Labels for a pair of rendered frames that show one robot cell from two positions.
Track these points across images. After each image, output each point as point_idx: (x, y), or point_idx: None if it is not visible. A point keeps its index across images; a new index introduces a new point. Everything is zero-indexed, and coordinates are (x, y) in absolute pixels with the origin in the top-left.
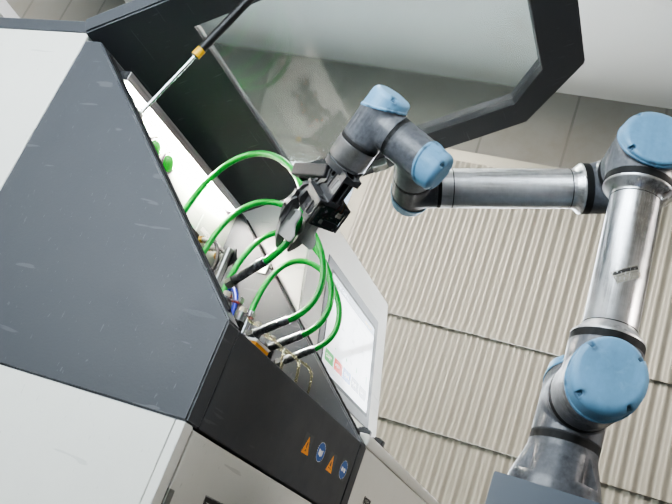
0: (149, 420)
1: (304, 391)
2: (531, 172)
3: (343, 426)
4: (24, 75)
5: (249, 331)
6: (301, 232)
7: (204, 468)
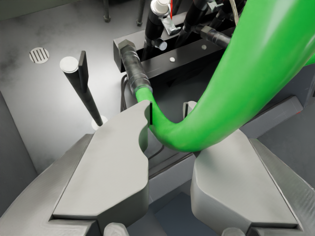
0: None
1: (190, 179)
2: None
3: (302, 87)
4: None
5: (204, 33)
6: (194, 155)
7: None
